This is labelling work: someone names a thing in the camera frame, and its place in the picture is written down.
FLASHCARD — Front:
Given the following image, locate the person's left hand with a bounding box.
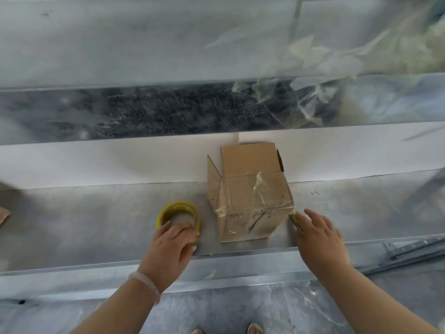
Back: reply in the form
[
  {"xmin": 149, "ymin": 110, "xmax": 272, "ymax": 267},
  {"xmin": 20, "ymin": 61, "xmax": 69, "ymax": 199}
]
[{"xmin": 139, "ymin": 220, "xmax": 202, "ymax": 293}]

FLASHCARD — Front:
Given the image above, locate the person's right hand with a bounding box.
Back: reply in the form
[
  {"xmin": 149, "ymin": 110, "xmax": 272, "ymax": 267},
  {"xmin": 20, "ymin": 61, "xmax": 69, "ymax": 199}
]
[{"xmin": 294, "ymin": 209, "xmax": 352, "ymax": 288}]

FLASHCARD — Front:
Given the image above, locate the green utility knife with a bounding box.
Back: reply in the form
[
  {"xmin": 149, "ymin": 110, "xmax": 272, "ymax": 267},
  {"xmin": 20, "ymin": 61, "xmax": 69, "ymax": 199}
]
[{"xmin": 289, "ymin": 211, "xmax": 305, "ymax": 233}]

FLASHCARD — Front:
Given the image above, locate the yellow tape roll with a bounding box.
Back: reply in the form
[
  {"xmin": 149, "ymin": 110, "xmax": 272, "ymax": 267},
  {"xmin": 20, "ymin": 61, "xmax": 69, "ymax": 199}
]
[{"xmin": 157, "ymin": 200, "xmax": 202, "ymax": 244}]

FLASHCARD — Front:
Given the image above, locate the plain perforated cardboard box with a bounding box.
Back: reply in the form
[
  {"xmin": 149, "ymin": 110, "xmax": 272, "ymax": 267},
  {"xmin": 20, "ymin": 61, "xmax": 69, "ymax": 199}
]
[{"xmin": 207, "ymin": 142, "xmax": 295, "ymax": 244}]

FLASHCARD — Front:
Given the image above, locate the person's right forearm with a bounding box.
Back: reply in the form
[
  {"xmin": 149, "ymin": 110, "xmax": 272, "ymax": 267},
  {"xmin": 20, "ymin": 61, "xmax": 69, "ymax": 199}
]
[{"xmin": 319, "ymin": 266, "xmax": 442, "ymax": 334}]

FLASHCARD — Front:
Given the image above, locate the person's left forearm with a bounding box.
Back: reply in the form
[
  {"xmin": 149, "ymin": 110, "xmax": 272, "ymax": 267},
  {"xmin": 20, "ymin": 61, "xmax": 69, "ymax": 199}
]
[{"xmin": 69, "ymin": 280, "xmax": 157, "ymax": 334}]

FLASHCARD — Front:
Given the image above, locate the pile of clear tape scraps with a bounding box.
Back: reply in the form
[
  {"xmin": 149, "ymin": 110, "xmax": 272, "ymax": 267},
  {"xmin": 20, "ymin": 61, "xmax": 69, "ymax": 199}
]
[{"xmin": 205, "ymin": 0, "xmax": 445, "ymax": 129}]

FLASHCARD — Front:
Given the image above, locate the white bangle bracelet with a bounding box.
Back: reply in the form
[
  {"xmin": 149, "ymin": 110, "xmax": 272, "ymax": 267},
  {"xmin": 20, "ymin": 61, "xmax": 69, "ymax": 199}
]
[{"xmin": 127, "ymin": 271, "xmax": 162, "ymax": 305}]

